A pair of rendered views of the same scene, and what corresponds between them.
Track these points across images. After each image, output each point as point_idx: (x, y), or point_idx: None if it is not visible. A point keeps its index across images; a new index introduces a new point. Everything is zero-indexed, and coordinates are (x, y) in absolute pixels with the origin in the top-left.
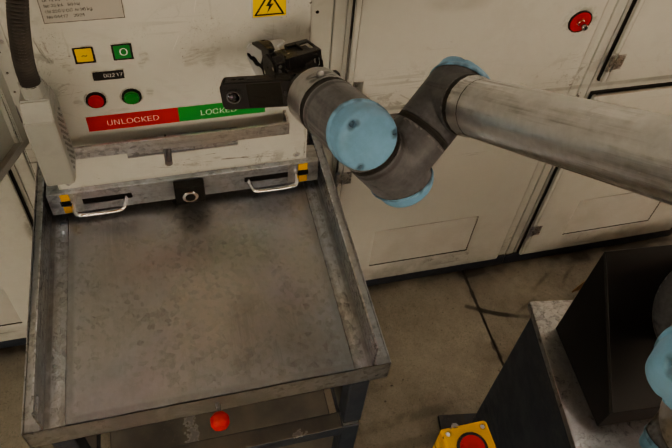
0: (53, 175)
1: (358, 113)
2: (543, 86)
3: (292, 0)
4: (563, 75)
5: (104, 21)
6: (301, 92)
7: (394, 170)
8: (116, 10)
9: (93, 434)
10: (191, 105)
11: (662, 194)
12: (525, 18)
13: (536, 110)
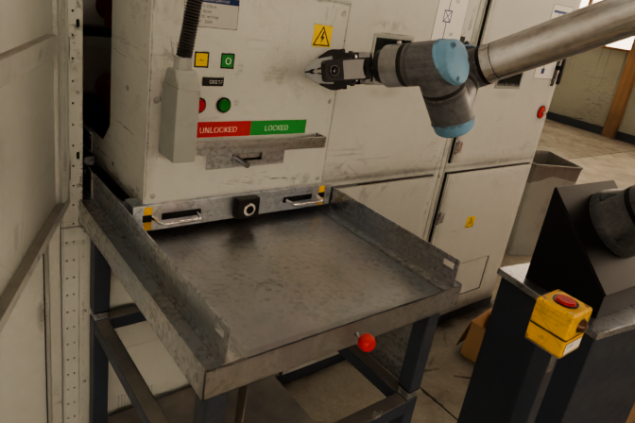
0: (181, 149)
1: (453, 40)
2: (423, 163)
3: (334, 36)
4: (434, 156)
5: (222, 31)
6: (393, 51)
7: (465, 94)
8: (232, 23)
9: (258, 379)
10: (260, 120)
11: None
12: (415, 108)
13: (559, 20)
